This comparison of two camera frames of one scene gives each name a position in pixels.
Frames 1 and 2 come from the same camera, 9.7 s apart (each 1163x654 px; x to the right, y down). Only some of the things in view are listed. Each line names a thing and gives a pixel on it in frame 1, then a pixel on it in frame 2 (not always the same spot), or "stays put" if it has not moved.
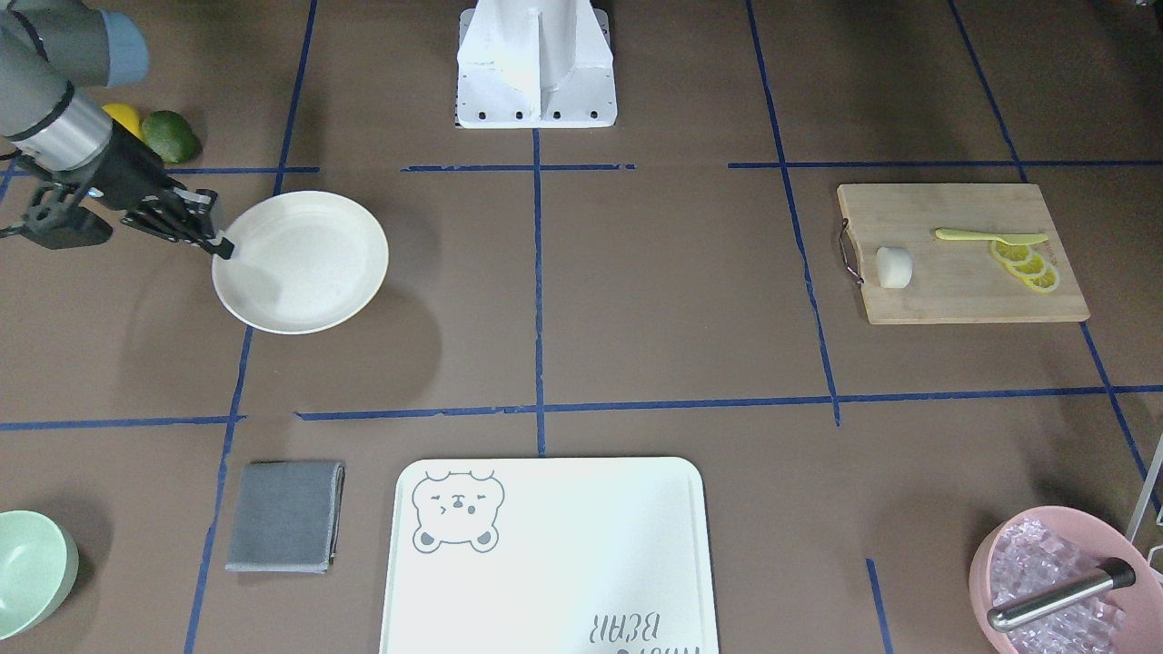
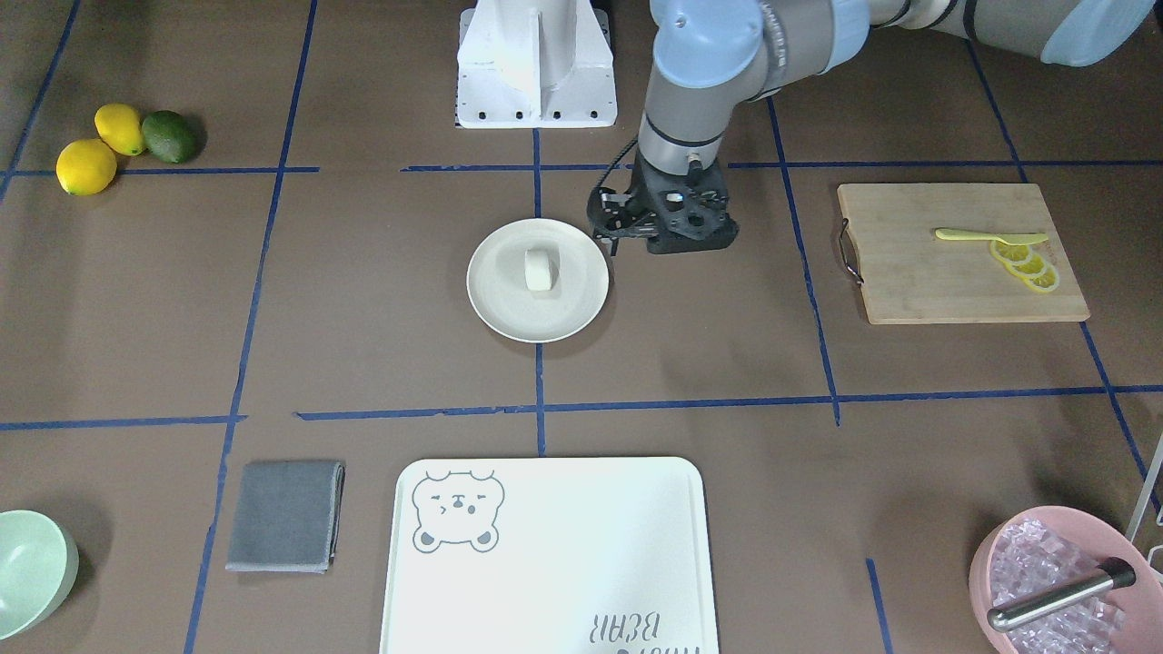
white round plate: [303, 262] -> [538, 280]
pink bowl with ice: [1032, 549] stays put
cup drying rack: [1153, 465] stays put
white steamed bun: [894, 267] -> [538, 269]
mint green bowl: [39, 562] stays put
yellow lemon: [127, 116] stays put
